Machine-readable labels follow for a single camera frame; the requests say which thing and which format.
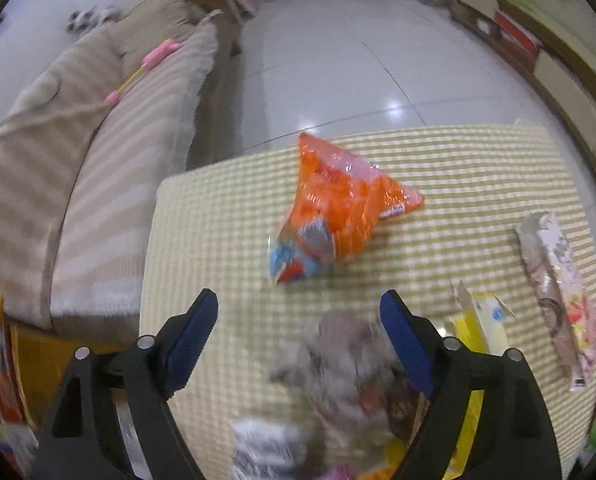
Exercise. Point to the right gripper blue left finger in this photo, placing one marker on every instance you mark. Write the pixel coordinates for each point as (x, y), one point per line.
(81, 435)

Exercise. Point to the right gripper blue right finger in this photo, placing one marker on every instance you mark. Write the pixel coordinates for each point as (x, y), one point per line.
(514, 437)

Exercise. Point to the yellow snack box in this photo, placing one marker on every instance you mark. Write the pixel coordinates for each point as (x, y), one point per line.
(446, 372)

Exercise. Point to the pink white snack wrapper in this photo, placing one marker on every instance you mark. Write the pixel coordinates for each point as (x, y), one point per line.
(568, 312)

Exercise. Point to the grey paper wrapper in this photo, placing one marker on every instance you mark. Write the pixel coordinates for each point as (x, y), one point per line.
(345, 366)

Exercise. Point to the orange snack bag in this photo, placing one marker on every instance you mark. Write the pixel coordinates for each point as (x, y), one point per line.
(340, 198)

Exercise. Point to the orange cardboard box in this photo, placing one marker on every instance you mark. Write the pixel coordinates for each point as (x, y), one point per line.
(39, 361)

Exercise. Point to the green checkered tablecloth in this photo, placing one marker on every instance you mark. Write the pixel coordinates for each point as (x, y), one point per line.
(212, 228)

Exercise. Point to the striped beige sofa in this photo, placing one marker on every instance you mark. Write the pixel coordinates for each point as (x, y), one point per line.
(78, 179)

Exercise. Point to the pink toy wand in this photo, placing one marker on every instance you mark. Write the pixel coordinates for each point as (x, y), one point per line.
(150, 61)

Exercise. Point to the red flat box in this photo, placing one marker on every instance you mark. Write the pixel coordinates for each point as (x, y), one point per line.
(512, 31)

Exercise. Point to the long TV cabinet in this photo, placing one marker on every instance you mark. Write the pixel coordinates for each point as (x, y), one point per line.
(563, 73)

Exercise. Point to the panda plush toy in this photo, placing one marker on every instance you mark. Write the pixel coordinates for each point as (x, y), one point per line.
(81, 22)

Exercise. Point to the beige sofa cushion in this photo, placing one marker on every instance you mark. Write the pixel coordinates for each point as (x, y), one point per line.
(146, 26)

